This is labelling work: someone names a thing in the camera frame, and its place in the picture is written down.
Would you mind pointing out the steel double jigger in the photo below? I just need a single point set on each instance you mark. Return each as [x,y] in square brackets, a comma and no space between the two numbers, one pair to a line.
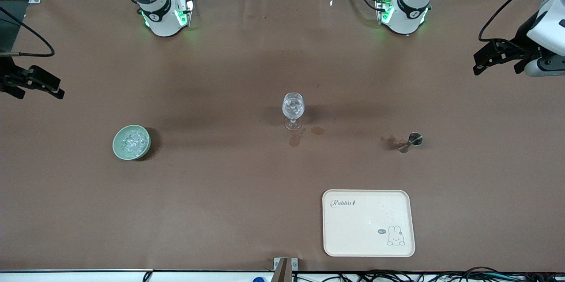
[415,139]

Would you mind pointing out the cream rabbit print tray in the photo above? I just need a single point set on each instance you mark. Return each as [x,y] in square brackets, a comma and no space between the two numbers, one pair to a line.
[353,229]

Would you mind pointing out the clear stemmed wine glass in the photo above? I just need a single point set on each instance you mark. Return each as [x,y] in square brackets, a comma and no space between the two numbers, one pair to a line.
[293,105]

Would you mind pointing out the green ceramic bowl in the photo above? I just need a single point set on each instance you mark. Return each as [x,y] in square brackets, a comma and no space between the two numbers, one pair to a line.
[118,145]

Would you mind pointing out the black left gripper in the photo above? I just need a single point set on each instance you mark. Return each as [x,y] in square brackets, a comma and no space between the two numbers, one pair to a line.
[523,38]

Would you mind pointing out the grey metal mounting bracket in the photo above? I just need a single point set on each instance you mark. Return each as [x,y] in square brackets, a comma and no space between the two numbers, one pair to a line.
[282,268]

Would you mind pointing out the clear ice cubes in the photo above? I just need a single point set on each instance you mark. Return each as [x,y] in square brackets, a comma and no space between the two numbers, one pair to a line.
[133,142]

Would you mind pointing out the brown table mat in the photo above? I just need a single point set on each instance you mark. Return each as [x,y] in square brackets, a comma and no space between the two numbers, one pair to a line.
[220,74]

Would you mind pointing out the small blue object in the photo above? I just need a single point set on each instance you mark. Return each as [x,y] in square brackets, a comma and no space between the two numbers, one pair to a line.
[259,280]

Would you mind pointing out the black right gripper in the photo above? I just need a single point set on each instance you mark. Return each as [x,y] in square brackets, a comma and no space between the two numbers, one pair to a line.
[7,74]

